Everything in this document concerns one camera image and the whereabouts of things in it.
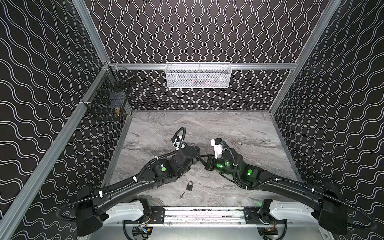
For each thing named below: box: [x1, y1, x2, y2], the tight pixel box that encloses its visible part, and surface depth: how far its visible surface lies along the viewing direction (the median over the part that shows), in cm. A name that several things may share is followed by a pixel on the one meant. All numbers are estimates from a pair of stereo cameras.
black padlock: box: [186, 181, 193, 191], surface depth 85 cm
